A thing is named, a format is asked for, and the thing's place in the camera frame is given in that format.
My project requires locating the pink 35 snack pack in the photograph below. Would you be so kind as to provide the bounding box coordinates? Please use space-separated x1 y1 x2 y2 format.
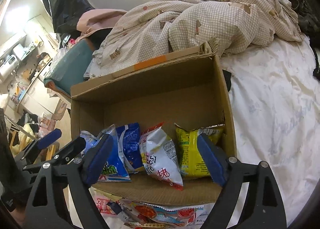
93 194 116 217

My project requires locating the colorful noodle snack bag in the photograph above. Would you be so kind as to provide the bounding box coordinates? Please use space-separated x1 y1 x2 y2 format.
106 200 205 228

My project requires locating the blue popcorn snack bag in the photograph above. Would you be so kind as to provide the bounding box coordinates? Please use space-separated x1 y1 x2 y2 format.
80 124 131 182

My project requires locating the yellow snack bag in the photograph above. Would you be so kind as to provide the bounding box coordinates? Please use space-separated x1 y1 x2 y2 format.
175 123 225 179

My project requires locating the teal headboard cushion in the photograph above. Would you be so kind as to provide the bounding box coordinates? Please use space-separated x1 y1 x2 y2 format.
43 39 96 98

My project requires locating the white red snack bag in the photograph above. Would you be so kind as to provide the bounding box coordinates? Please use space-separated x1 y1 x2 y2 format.
139 123 183 190

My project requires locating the white floral bed sheet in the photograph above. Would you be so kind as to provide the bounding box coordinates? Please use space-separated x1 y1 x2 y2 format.
67 33 320 229

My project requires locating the black cloth behind box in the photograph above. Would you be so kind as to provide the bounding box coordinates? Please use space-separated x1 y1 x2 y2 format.
222 69 232 92

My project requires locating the brown cardboard box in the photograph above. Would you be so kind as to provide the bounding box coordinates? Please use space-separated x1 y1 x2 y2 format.
70 41 238 206

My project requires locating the pink folded blanket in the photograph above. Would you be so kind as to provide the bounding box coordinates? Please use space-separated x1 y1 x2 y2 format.
76 9 127 40

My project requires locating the black plastic bag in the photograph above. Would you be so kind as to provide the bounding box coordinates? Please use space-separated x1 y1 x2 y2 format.
42 0 94 34

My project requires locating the dark camouflage garment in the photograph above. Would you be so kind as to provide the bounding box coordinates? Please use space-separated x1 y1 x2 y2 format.
289 0 319 48

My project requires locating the checkered bear pattern duvet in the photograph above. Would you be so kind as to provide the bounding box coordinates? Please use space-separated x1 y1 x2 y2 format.
84 0 302 79

